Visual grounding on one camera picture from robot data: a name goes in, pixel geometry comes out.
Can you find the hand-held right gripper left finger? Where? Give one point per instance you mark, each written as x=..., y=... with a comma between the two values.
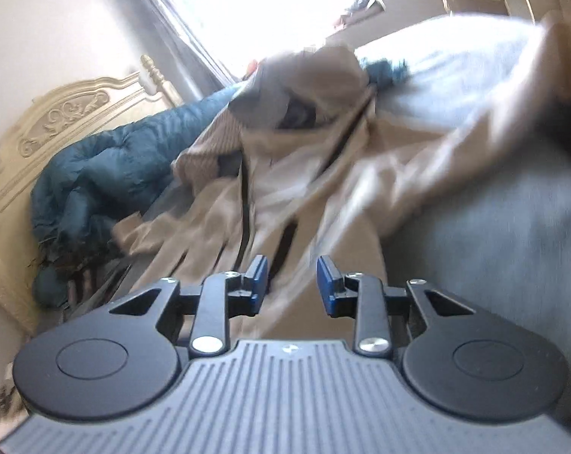
x=262, y=284

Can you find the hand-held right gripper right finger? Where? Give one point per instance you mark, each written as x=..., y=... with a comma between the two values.
x=325, y=284

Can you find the cream zip jacket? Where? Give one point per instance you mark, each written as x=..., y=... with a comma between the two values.
x=314, y=189

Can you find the beige checked sweater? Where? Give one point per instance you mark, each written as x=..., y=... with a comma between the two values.
x=205, y=146

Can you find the dark fringed cloth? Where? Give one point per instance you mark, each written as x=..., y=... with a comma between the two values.
x=72, y=255

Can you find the grey garment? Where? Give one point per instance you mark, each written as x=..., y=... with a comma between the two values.
x=266, y=90

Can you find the blue duvet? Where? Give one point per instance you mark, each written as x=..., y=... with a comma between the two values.
x=101, y=170

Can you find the orange object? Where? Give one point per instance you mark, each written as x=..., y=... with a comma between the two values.
x=252, y=65

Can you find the light blue garment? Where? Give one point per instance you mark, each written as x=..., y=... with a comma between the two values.
x=385, y=70

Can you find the cream carved headboard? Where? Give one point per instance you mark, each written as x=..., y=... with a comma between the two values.
x=53, y=123

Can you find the grey curtain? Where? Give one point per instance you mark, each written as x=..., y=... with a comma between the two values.
x=181, y=14

